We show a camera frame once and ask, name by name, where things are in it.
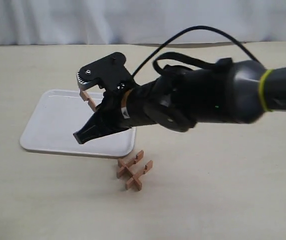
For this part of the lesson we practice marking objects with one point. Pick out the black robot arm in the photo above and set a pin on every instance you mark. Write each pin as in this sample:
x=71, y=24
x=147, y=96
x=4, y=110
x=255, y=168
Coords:
x=183, y=95

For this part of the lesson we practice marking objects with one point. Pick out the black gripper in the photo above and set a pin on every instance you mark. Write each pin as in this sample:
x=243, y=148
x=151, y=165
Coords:
x=119, y=109

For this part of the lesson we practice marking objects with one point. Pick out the notched wooden piece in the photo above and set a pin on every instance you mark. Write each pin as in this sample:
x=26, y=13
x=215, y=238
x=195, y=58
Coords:
x=124, y=167
x=86, y=98
x=139, y=173

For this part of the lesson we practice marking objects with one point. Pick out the white fabric backdrop curtain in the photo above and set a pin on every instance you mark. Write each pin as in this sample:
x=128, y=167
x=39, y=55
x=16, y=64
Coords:
x=105, y=22

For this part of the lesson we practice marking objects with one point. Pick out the white rectangular plastic tray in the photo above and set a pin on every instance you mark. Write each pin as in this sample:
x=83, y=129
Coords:
x=58, y=114

